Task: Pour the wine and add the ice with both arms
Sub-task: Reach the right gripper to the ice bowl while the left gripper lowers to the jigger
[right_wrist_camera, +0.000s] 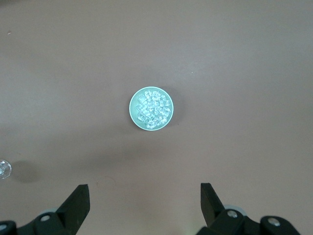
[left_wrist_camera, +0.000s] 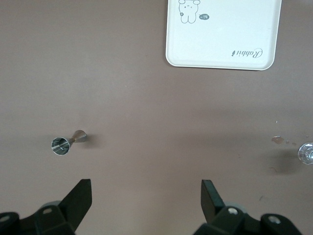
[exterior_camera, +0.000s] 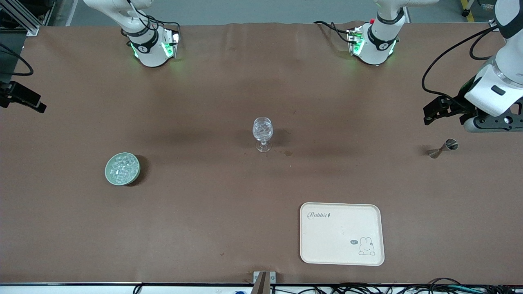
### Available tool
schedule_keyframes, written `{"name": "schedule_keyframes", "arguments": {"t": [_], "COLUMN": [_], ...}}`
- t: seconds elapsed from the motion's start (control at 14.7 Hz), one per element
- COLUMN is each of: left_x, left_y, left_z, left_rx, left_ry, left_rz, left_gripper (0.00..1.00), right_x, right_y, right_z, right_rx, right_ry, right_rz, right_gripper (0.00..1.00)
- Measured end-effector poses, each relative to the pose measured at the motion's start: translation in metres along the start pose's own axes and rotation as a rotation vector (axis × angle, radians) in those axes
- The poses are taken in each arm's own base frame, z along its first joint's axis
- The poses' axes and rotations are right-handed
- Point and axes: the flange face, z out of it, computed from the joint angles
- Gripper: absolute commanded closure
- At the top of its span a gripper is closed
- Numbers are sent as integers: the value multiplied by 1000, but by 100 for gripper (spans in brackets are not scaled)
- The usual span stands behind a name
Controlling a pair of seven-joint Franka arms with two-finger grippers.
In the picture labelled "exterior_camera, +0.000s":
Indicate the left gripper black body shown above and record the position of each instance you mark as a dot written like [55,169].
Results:
[458,107]

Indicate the silver metal jigger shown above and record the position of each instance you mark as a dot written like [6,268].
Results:
[450,144]

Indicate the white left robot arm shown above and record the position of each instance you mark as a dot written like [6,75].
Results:
[380,45]

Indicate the heap of clear ice cubes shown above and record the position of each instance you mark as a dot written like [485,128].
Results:
[122,168]

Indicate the cluster of clear ice cubes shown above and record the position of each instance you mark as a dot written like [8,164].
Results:
[262,128]

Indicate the clear stemmed wine glass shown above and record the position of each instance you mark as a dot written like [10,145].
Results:
[262,130]

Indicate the pale green round bowl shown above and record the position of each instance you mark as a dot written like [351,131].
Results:
[109,176]

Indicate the small liquid puddle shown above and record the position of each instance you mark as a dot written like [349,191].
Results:
[287,153]

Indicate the cream rabbit print tray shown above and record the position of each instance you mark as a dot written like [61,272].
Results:
[339,234]

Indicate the brown table mat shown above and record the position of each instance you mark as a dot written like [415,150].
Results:
[204,224]

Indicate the aluminium frame profile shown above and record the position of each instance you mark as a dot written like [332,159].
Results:
[24,18]

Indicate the grey metal camera bracket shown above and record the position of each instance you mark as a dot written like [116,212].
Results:
[264,281]

